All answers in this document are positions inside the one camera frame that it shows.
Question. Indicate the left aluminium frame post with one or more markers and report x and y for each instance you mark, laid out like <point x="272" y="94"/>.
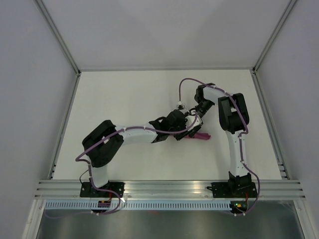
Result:
<point x="57" y="35"/>

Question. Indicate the aluminium rail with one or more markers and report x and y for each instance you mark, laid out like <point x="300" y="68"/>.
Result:
<point x="270" y="126"/>
<point x="171" y="190"/>
<point x="62" y="130"/>

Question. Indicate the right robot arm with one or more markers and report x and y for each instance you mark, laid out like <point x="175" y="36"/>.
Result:
<point x="233" y="119"/>

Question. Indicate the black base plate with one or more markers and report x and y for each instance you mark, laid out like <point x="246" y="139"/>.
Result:
<point x="87" y="190"/>
<point x="223" y="190"/>

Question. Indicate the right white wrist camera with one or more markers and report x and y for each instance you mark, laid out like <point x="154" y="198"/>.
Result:
<point x="181" y="106"/>

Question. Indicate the purple cloth napkin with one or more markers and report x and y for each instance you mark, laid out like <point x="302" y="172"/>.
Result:
<point x="199" y="135"/>

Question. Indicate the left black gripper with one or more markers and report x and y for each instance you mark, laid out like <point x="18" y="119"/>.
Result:
<point x="182" y="136"/>

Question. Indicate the right side aluminium rail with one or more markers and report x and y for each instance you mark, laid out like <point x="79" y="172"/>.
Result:
<point x="270" y="126"/>

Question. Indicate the white slotted cable duct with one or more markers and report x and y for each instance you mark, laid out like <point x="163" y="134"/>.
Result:
<point x="139" y="205"/>

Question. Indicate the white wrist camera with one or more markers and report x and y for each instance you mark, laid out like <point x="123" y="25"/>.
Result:
<point x="193" y="122"/>
<point x="181" y="106"/>

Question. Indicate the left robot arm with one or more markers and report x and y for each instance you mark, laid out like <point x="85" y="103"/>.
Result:
<point x="102" y="144"/>

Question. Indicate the aluminium frame post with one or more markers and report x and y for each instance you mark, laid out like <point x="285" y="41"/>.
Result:
<point x="57" y="35"/>
<point x="276" y="31"/>

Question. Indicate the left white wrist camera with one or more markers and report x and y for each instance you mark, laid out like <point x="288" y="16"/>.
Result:
<point x="193" y="122"/>

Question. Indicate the aluminium front rail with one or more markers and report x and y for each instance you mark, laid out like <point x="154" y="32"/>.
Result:
<point x="171" y="190"/>

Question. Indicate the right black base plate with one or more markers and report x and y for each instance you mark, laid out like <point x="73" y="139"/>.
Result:
<point x="223" y="190"/>

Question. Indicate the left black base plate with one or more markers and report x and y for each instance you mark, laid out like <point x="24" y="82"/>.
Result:
<point x="87" y="190"/>

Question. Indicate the left side aluminium rail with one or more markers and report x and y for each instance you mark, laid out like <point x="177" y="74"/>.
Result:
<point x="62" y="130"/>

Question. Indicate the right aluminium frame post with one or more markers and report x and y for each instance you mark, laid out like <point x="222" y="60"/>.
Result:
<point x="276" y="31"/>

